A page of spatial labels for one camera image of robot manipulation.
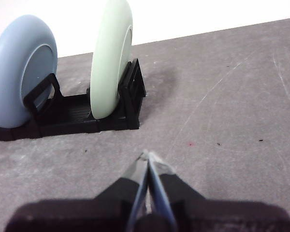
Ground blue plate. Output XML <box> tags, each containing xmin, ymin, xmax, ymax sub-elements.
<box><xmin>0</xmin><ymin>14</ymin><xmax>58</xmax><ymax>129</ymax></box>

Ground green plate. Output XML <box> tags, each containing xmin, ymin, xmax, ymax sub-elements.
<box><xmin>89</xmin><ymin>0</ymin><xmax>134</xmax><ymax>120</ymax></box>

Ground black plate rack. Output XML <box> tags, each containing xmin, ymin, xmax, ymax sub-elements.
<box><xmin>0</xmin><ymin>58</ymin><xmax>147</xmax><ymax>142</ymax></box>

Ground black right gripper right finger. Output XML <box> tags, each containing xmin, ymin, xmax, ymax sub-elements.
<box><xmin>147</xmin><ymin>151</ymin><xmax>290</xmax><ymax>232</ymax></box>

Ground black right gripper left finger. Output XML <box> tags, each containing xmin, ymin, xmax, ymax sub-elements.
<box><xmin>4</xmin><ymin>151</ymin><xmax>149</xmax><ymax>232</ymax></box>

